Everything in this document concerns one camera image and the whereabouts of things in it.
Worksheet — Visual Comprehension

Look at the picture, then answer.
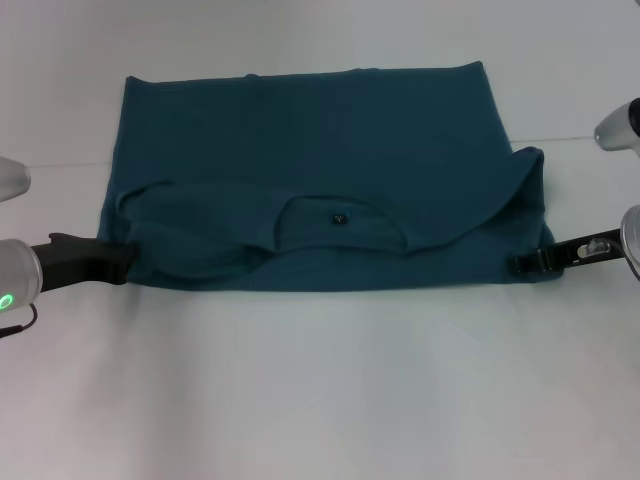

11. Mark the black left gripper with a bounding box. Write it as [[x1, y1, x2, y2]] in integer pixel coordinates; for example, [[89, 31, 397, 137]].
[[30, 232, 140, 294]]

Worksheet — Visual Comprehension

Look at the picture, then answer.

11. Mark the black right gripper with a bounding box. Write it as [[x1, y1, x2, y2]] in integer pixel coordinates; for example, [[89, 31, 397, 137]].
[[510, 227, 626, 275]]

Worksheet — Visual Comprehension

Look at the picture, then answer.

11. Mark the teal blue printed t-shirt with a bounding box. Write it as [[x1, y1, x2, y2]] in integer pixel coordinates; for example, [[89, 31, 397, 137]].
[[94, 60, 566, 292]]

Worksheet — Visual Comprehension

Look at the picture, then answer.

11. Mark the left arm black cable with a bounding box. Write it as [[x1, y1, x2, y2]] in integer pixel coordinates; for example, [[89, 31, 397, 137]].
[[0, 303, 40, 340]]

